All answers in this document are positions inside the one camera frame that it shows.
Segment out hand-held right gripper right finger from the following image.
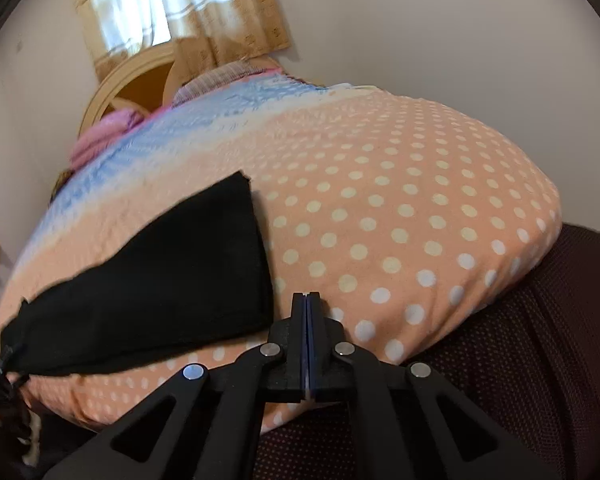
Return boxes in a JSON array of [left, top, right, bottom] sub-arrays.
[[307, 292, 561, 480]]

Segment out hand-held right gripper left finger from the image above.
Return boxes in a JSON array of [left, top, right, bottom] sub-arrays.
[[42, 292, 307, 480]]

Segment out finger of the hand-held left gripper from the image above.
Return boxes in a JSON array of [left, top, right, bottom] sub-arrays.
[[0, 332, 31, 441]]

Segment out black pants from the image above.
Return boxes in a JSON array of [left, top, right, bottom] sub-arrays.
[[0, 170, 276, 378]]

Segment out polka dot bed blanket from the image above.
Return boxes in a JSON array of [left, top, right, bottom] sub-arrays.
[[0, 67, 563, 436]]

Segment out person's dark dotted clothing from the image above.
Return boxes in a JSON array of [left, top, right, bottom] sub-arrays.
[[257, 222, 600, 480]]

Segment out striped pillow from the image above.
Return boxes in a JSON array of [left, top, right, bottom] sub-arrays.
[[172, 60, 281, 106]]

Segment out pink folded blanket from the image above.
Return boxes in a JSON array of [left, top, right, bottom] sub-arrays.
[[70, 107, 146, 171]]

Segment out cream wooden headboard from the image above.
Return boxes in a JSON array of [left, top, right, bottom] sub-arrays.
[[77, 42, 281, 136]]

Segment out tan patterned window curtain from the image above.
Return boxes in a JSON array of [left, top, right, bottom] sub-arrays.
[[69, 0, 292, 81]]

